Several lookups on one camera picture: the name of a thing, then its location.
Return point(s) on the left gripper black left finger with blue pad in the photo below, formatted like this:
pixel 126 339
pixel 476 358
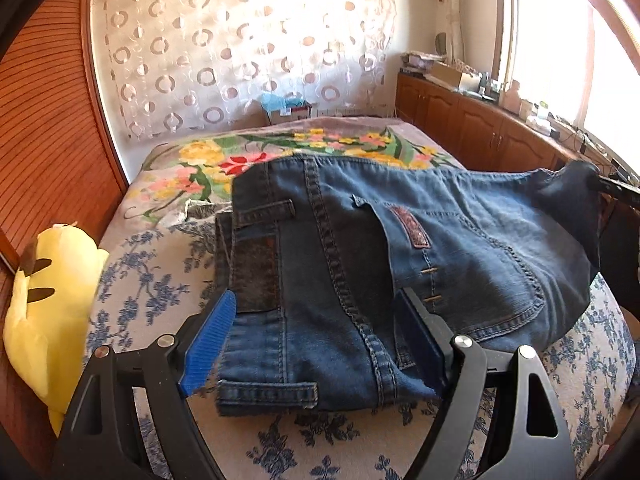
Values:
pixel 102 436

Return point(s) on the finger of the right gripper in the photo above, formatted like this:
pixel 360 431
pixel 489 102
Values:
pixel 621 191

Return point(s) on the white circle-pattern curtain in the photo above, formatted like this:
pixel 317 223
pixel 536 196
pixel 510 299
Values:
pixel 180 65

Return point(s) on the cardboard box on cabinet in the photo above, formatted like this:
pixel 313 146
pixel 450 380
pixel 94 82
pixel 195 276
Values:
pixel 462 81

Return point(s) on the wooden louvered wardrobe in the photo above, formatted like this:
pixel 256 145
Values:
pixel 58 164

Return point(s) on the long wooden cabinet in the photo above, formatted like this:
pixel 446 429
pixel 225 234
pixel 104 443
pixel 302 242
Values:
pixel 479 135

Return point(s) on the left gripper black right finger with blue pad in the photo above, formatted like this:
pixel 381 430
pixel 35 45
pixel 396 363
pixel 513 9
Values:
pixel 527 436

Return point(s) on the colourful floral blanket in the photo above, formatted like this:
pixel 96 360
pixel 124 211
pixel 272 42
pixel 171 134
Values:
pixel 202 167

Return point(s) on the blue denim jeans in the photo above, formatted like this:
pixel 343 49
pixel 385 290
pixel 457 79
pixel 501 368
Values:
pixel 316 248

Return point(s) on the cardboard box with blue cloth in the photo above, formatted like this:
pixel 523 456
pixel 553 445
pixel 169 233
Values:
pixel 285 107

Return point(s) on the white plastic jug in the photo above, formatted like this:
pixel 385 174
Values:
pixel 511 100

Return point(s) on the yellow plush toy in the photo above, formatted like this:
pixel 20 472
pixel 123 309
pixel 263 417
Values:
pixel 48 317

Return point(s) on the blue floral bed sheet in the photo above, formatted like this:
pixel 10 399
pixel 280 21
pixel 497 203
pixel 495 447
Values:
pixel 153 280

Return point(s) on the window with wooden frame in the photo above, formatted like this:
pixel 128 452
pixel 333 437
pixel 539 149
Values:
pixel 568 58

